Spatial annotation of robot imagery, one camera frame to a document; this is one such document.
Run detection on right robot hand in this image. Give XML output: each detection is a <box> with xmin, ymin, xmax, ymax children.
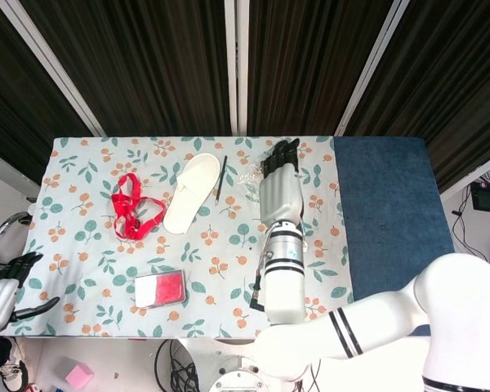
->
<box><xmin>258</xmin><ymin>137</ymin><xmax>305</xmax><ymax>225</ymax></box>

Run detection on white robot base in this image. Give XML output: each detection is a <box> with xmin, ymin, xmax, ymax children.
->
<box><xmin>207</xmin><ymin>354</ymin><xmax>271</xmax><ymax>392</ymax></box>

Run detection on crumpled clear plastic bag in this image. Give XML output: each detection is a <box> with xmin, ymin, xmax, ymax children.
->
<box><xmin>238</xmin><ymin>149</ymin><xmax>271</xmax><ymax>202</ymax></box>

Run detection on black and white sneaker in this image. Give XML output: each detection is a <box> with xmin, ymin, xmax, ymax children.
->
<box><xmin>1</xmin><ymin>358</ymin><xmax>29</xmax><ymax>392</ymax></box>

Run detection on white disposable slipper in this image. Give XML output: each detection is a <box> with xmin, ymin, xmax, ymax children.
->
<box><xmin>163</xmin><ymin>153</ymin><xmax>222</xmax><ymax>235</ymax></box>

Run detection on pink foam block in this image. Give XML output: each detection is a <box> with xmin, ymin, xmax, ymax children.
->
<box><xmin>64</xmin><ymin>363</ymin><xmax>96</xmax><ymax>390</ymax></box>

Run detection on blue fabric table mat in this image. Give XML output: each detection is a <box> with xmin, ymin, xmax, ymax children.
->
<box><xmin>332</xmin><ymin>136</ymin><xmax>479</xmax><ymax>340</ymax></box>

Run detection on floral fruit-print tablecloth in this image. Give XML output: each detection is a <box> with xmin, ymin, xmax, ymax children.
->
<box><xmin>13</xmin><ymin>136</ymin><xmax>357</xmax><ymax>341</ymax></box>

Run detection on clear case with red card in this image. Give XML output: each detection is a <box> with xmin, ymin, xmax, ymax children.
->
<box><xmin>133</xmin><ymin>268</ymin><xmax>188</xmax><ymax>309</ymax></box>

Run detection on black screen device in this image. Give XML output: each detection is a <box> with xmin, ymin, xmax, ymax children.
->
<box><xmin>470</xmin><ymin>181</ymin><xmax>490</xmax><ymax>213</ymax></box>

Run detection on metal chair frame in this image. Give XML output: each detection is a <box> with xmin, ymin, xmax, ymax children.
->
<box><xmin>0</xmin><ymin>211</ymin><xmax>32</xmax><ymax>262</ymax></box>

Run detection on white frame post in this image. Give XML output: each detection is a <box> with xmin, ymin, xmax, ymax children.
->
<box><xmin>223</xmin><ymin>0</ymin><xmax>251</xmax><ymax>136</ymax></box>
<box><xmin>0</xmin><ymin>0</ymin><xmax>106</xmax><ymax>138</ymax></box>
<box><xmin>333</xmin><ymin>0</ymin><xmax>412</xmax><ymax>138</ymax></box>

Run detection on red fabric strap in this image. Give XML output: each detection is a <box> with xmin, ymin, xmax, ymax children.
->
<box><xmin>110</xmin><ymin>171</ymin><xmax>168</xmax><ymax>242</ymax></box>

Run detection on black floor cables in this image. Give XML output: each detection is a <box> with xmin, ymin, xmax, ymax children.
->
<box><xmin>450</xmin><ymin>209</ymin><xmax>490</xmax><ymax>262</ymax></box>

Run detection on black cable bundle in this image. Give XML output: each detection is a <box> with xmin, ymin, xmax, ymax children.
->
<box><xmin>154</xmin><ymin>338</ymin><xmax>202</xmax><ymax>392</ymax></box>

